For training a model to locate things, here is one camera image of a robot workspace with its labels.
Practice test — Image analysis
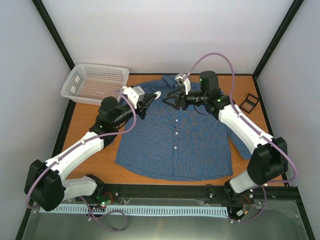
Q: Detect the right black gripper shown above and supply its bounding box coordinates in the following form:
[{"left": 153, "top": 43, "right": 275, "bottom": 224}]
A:
[{"left": 162, "top": 86, "right": 207, "bottom": 111}]

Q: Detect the gold brooch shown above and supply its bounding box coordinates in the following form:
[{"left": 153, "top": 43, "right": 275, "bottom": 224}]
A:
[{"left": 154, "top": 91, "right": 161, "bottom": 99}]

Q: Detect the blue plaid shirt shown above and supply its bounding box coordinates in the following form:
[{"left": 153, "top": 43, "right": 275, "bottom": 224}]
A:
[{"left": 114, "top": 74, "right": 252, "bottom": 182}]

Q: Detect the white perforated plastic basket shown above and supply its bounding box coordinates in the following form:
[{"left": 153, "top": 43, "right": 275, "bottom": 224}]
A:
[{"left": 60, "top": 63, "right": 130, "bottom": 106}]

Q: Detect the black brooch box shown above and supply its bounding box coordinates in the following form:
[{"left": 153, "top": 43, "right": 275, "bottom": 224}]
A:
[{"left": 239, "top": 93, "right": 260, "bottom": 114}]

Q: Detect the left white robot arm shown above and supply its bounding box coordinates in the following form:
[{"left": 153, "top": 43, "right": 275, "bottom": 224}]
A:
[{"left": 24, "top": 86, "right": 161, "bottom": 212}]

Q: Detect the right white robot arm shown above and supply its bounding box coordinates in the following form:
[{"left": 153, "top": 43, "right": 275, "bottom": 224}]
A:
[{"left": 163, "top": 71, "right": 289, "bottom": 202}]

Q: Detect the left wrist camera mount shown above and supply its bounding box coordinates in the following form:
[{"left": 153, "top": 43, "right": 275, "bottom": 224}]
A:
[{"left": 122, "top": 86, "right": 145, "bottom": 109}]

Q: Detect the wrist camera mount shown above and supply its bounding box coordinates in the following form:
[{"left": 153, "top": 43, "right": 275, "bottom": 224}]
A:
[
  {"left": 122, "top": 86, "right": 145, "bottom": 109},
  {"left": 175, "top": 73, "right": 191, "bottom": 95}
]

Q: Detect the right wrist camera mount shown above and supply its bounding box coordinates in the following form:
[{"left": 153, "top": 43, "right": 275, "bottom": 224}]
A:
[{"left": 175, "top": 73, "right": 191, "bottom": 95}]

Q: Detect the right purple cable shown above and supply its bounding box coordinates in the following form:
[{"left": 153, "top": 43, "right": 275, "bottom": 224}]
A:
[{"left": 184, "top": 52, "right": 299, "bottom": 223}]

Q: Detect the purple cable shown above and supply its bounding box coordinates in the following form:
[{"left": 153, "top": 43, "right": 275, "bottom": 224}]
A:
[
  {"left": 25, "top": 89, "right": 138, "bottom": 232},
  {"left": 184, "top": 52, "right": 299, "bottom": 223}
]

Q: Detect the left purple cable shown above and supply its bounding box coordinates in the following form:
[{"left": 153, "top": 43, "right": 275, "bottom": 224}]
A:
[{"left": 25, "top": 89, "right": 138, "bottom": 232}]

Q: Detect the light blue cable duct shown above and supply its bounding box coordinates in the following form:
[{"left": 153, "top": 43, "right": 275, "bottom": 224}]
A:
[{"left": 39, "top": 203, "right": 228, "bottom": 219}]

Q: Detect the left black frame post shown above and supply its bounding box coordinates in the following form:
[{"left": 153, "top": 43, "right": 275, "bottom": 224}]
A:
[{"left": 31, "top": 0, "right": 75, "bottom": 70}]

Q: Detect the black frame post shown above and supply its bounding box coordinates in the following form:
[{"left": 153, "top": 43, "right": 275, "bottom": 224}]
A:
[
  {"left": 31, "top": 0, "right": 75, "bottom": 70},
  {"left": 252, "top": 0, "right": 304, "bottom": 81}
]

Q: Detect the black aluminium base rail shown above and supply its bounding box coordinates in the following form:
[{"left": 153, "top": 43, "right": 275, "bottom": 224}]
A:
[{"left": 73, "top": 184, "right": 303, "bottom": 207}]

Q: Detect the right black frame post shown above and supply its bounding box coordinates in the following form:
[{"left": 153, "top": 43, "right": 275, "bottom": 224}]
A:
[{"left": 252, "top": 0, "right": 304, "bottom": 81}]

